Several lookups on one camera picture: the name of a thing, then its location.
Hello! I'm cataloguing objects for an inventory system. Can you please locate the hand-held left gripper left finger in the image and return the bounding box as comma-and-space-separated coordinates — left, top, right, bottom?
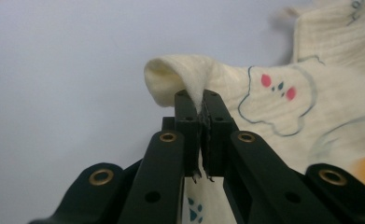
161, 89, 202, 178

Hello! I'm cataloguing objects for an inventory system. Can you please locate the cream printed baby cloth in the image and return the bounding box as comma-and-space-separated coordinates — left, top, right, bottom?
144, 0, 365, 224

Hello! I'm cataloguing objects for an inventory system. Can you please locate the light blue foam mat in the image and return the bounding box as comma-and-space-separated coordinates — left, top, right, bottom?
0, 0, 315, 224

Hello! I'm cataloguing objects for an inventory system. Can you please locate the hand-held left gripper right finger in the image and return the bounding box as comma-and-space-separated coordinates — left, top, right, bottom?
201, 89, 240, 177

